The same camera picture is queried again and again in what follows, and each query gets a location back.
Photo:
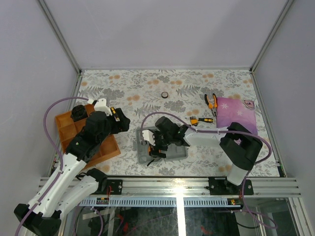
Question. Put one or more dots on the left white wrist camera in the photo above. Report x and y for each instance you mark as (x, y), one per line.
(100, 105)

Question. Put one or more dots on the orange tape measure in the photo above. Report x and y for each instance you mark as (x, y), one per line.
(155, 153)

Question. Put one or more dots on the black rolled belt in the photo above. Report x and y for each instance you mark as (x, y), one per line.
(78, 113)

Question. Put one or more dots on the grey plastic tool case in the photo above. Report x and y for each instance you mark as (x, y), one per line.
(173, 153)

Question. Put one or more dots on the orange wooden divided tray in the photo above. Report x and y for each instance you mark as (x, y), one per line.
(67, 129)

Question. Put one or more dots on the aluminium front rail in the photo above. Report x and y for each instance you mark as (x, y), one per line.
(264, 187)

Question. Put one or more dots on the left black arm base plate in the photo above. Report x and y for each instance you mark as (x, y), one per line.
(114, 187)

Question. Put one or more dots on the yellow black screwdriver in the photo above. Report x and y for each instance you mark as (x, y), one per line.
(115, 114)

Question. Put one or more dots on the orange black pliers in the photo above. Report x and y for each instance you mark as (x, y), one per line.
(212, 106)

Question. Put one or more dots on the screwdriver bit set holder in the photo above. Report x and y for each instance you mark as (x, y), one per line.
(194, 121)

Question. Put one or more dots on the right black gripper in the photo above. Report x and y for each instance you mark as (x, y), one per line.
(154, 150)

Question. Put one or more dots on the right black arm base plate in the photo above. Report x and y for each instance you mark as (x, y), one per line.
(220, 186)

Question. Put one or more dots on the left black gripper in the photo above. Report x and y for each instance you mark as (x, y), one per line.
(123, 125)

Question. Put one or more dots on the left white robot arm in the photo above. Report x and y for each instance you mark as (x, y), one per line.
(43, 214)

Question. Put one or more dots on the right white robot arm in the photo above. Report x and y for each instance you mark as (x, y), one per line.
(240, 145)

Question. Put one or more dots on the purple folded cloth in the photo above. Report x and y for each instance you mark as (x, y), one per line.
(236, 110)

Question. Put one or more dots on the small black tape roll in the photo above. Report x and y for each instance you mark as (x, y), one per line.
(164, 95)

